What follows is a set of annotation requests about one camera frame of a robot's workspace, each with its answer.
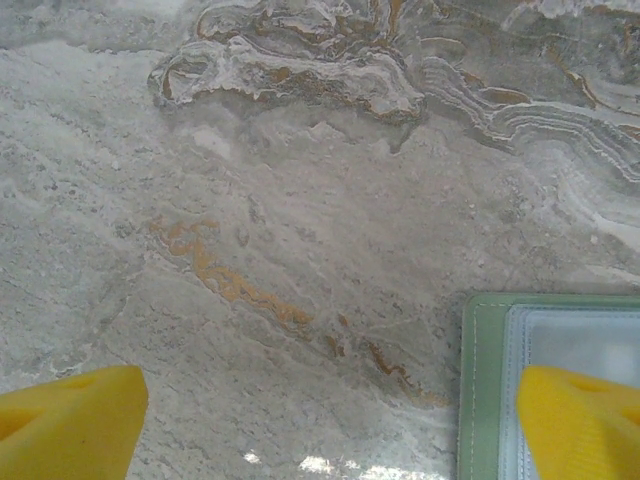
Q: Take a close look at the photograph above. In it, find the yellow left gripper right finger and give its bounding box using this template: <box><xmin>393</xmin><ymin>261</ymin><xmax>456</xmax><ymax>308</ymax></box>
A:
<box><xmin>515</xmin><ymin>363</ymin><xmax>640</xmax><ymax>480</ymax></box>

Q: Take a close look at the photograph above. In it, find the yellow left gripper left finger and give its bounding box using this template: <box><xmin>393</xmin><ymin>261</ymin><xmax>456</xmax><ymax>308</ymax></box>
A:
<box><xmin>0</xmin><ymin>364</ymin><xmax>150</xmax><ymax>480</ymax></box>

